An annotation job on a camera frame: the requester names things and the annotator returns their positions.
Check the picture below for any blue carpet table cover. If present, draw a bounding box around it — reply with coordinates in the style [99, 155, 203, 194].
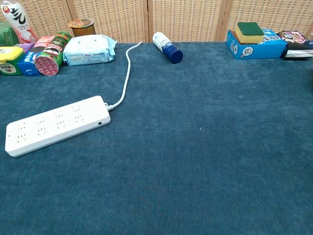
[0, 41, 313, 235]

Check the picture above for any white power strip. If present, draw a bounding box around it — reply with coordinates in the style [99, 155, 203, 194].
[4, 95, 112, 158]

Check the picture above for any black snack bag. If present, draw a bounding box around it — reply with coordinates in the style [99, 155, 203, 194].
[278, 30, 313, 60]

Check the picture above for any woven folding screen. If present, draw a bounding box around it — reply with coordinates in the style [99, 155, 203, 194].
[0, 0, 313, 44]

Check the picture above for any small blue cookie box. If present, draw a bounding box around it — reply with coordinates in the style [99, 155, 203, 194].
[17, 50, 42, 77]

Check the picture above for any white power strip cable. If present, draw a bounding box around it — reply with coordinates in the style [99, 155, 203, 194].
[105, 41, 143, 111]

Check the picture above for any white and red drink bottle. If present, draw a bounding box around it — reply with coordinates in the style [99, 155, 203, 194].
[1, 0, 39, 44]

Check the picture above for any purple box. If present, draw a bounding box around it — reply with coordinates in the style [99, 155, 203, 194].
[14, 43, 35, 53]

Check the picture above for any large blue cookie box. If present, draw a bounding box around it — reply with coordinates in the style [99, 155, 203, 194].
[226, 27, 288, 60]

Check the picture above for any green Pringles can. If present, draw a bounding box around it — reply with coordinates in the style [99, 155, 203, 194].
[34, 31, 72, 76]

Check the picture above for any yellow sponge with green pad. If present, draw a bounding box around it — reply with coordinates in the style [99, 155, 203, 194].
[235, 22, 265, 45]

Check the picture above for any white bottle with blue cap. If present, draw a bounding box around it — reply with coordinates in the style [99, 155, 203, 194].
[152, 32, 184, 65]

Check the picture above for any green tub with yellow lid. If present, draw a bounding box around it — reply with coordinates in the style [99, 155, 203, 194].
[0, 46, 25, 76]

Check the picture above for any green tea box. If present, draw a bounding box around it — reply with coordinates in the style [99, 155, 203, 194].
[0, 21, 20, 47]

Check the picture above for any orange lidded noodle cup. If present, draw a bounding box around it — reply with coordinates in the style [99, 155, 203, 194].
[68, 18, 96, 37]

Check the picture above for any light blue wet wipes pack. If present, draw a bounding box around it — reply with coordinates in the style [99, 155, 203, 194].
[63, 34, 117, 67]

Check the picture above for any pink cookie box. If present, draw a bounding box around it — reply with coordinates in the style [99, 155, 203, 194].
[33, 35, 55, 49]

